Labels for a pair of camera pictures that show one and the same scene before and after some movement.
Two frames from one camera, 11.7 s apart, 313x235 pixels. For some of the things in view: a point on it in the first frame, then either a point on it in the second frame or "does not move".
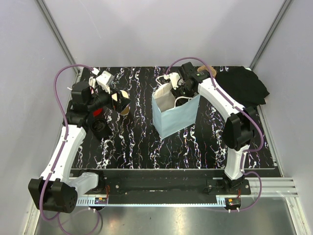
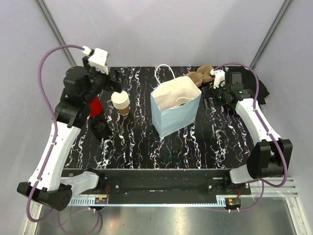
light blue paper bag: [168, 118] does not move
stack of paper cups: [124, 101] does not move
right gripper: [175, 92] → [214, 90]
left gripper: [110, 105] → [115, 85]
